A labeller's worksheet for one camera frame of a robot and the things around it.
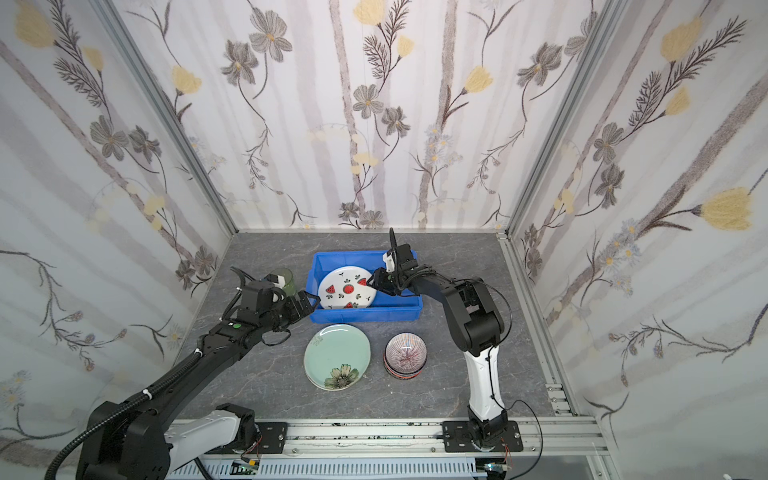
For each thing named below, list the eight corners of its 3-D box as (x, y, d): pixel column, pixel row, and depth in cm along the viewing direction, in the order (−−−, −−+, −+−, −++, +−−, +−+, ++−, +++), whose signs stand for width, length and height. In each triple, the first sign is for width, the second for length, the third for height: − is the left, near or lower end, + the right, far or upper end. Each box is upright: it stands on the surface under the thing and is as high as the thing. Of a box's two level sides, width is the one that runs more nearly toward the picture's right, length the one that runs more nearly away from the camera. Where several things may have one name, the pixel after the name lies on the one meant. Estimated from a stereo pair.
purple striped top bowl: (384, 384, 85) (384, 370, 76) (384, 348, 92) (384, 332, 83) (424, 384, 85) (429, 371, 76) (421, 348, 92) (426, 332, 83)
